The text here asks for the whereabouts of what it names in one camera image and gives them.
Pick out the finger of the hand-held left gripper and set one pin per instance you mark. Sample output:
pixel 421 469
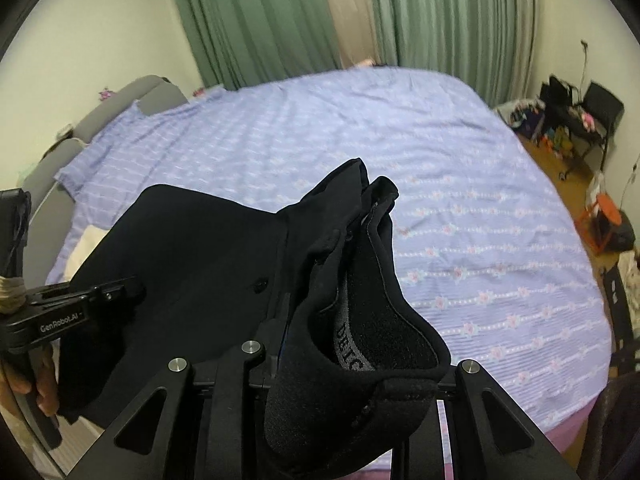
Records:
pixel 100 292

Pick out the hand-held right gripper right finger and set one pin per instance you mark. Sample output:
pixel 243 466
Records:
pixel 480 410

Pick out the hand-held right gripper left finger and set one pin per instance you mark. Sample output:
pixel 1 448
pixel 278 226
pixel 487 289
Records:
pixel 260 360

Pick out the black pants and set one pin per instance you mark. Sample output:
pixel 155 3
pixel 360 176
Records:
pixel 200 260

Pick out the person's left hand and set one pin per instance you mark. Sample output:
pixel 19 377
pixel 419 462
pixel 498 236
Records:
pixel 47 380

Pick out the dark cloth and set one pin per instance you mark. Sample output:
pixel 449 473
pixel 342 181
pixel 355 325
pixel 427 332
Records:
pixel 615 430

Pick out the black rack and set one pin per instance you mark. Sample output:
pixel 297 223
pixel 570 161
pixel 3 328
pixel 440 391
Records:
pixel 620 320

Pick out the small purple toy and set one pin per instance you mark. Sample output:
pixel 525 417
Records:
pixel 106 94

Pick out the bed with purple sheet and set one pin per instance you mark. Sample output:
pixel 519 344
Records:
pixel 450 210

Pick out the grey padded headboard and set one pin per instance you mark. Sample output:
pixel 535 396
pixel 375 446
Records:
pixel 145 92

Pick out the white crumpled cloth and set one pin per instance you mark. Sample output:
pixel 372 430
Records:
pixel 631 265

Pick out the pink bedside items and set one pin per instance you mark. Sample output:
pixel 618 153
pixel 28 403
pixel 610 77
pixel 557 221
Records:
pixel 205 92

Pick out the orange stool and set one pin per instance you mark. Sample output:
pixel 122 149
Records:
pixel 600 215

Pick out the black bin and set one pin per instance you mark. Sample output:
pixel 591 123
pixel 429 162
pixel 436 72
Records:
pixel 622 230

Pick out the white plastic bag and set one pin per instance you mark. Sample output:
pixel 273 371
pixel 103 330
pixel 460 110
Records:
pixel 596 185

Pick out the pile of colourful toys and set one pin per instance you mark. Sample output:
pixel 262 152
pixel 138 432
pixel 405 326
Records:
pixel 530 120

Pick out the pink plush toy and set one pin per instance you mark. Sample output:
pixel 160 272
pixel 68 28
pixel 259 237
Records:
pixel 588 120

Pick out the green curtain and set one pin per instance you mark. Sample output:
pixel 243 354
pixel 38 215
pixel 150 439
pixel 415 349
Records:
pixel 250 20
pixel 450 15

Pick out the pink cloth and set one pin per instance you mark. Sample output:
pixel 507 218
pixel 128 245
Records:
pixel 365 62

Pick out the black bag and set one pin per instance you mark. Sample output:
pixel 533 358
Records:
pixel 557 92

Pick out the black folding chair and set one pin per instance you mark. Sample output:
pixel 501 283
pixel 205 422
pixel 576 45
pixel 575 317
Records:
pixel 602 105

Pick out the beige sheer curtain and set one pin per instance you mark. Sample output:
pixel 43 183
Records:
pixel 350 10

